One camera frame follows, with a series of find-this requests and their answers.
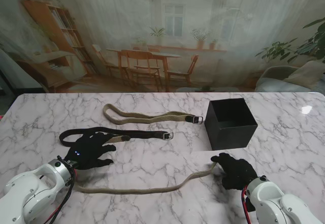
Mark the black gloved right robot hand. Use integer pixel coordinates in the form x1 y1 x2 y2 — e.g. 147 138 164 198
211 152 258 191

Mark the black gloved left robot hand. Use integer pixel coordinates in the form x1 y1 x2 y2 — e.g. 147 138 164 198
64 132 117 171

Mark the beige braided belt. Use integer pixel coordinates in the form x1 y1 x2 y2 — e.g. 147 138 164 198
75 135 219 196
102 103 204 125

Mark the black square storage box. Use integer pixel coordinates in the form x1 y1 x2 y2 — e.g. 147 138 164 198
204 98 258 150

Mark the black woven belt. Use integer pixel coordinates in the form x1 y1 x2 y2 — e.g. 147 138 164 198
59 126 175 148

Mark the printed room scene backdrop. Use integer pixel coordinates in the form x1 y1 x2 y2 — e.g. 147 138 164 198
0 0 325 94

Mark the red and black cable bundle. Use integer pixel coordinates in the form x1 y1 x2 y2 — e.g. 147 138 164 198
241 187 254 219
48 169 78 224

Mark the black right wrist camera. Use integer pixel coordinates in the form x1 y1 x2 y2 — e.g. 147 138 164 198
245 198 256 213

